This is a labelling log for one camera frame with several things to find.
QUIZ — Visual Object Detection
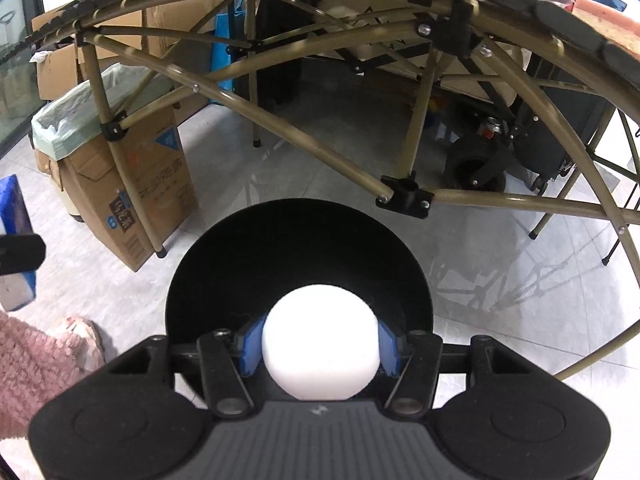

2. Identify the black round bin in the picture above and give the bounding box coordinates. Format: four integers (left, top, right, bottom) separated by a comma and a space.
165, 198, 435, 391

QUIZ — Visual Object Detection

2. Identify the folding table metal frame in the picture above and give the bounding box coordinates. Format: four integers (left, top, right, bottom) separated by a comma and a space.
0, 0, 640, 381

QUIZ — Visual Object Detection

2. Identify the printed cardboard box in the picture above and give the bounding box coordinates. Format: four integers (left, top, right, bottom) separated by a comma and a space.
47, 62, 200, 273

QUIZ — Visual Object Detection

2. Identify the pink fluffy slipper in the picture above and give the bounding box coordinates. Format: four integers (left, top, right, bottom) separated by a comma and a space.
51, 314, 107, 369

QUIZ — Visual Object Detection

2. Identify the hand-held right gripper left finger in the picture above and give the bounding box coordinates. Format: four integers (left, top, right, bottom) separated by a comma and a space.
107, 316, 269, 419

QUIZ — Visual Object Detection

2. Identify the green plastic bag liner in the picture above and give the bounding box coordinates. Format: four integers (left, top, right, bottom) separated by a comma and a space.
31, 62, 176, 162

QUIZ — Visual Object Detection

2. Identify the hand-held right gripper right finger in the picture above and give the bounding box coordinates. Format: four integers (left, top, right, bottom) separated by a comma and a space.
375, 319, 534, 419

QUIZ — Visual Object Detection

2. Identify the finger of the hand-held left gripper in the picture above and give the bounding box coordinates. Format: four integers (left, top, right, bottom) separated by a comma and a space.
0, 233, 47, 277

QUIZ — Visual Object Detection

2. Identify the blue bag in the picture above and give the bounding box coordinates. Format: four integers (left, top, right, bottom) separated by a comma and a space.
210, 0, 251, 107

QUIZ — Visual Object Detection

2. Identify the beige folding wagon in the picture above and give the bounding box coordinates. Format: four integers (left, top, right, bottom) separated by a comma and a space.
320, 0, 526, 194

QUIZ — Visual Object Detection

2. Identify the white foam ball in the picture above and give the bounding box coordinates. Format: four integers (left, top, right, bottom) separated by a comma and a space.
261, 284, 380, 401

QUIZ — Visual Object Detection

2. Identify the glass sliding door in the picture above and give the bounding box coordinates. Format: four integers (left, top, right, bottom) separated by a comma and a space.
0, 0, 48, 161

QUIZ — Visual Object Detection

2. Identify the blue and white packet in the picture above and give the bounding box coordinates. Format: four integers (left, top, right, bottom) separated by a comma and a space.
0, 174, 38, 312

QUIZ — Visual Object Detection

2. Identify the pink fluffy clothing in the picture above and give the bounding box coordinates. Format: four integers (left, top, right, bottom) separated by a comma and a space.
0, 309, 76, 480

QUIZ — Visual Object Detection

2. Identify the dark cloth bag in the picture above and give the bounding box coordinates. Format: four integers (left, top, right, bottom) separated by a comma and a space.
249, 0, 303, 107

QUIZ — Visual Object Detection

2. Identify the brown cardboard box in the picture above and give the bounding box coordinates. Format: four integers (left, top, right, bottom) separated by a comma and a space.
142, 0, 233, 113
31, 45, 81, 103
31, 2, 151, 68

